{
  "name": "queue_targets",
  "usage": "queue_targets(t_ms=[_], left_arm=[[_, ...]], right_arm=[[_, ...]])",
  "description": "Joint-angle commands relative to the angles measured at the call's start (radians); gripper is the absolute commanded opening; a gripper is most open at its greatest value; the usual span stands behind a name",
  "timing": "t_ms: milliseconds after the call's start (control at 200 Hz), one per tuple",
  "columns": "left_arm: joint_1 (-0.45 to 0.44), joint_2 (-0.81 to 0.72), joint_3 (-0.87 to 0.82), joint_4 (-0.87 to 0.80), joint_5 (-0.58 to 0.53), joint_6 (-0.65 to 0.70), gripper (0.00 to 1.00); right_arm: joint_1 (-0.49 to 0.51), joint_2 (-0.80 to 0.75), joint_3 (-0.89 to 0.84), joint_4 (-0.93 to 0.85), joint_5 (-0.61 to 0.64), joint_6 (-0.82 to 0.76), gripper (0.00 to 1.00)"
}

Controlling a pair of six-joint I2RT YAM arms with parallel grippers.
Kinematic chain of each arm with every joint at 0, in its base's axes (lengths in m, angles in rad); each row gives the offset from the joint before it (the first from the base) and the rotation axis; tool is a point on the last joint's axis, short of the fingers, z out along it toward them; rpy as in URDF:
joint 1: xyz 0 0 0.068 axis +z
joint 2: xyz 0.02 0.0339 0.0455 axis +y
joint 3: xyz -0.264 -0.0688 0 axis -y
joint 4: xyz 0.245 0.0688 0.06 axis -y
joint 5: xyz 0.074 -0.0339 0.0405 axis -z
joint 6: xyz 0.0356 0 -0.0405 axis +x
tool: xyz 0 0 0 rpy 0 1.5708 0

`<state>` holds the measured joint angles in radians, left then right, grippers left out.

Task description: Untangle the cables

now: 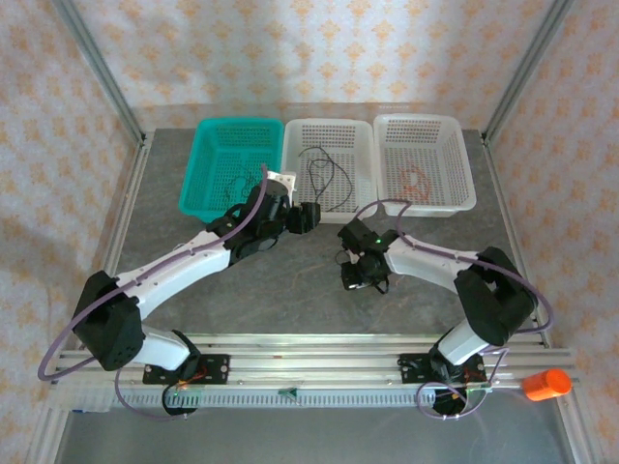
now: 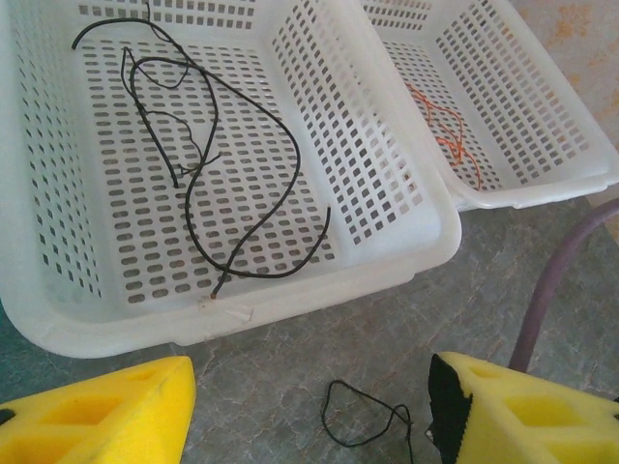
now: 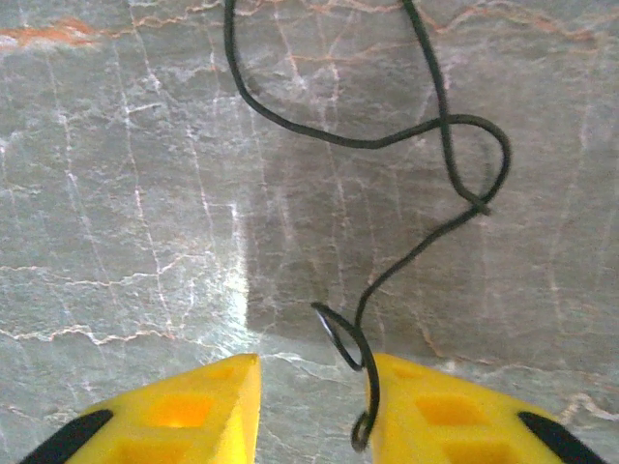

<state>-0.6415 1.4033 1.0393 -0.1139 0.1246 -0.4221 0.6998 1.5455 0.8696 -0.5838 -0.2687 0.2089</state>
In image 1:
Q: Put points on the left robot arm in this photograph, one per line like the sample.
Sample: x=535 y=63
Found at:
x=184 y=266

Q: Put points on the white plastic basket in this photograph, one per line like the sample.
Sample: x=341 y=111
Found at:
x=416 y=140
x=333 y=140

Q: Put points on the teal plastic basket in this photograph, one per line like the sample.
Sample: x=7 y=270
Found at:
x=213 y=145

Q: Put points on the aluminium base beam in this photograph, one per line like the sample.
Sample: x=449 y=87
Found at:
x=309 y=362

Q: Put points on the small green clip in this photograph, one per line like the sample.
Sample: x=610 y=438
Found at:
x=290 y=392

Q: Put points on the patterned backdrop cloth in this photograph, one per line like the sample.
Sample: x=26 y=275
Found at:
x=309 y=48

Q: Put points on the orange plastic cylinder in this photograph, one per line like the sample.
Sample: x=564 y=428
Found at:
x=546 y=384

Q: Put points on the clear plastic box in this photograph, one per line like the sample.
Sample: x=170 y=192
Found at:
x=82 y=396

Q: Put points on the aluminium frame post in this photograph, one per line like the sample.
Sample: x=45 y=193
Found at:
x=99 y=65
x=529 y=65

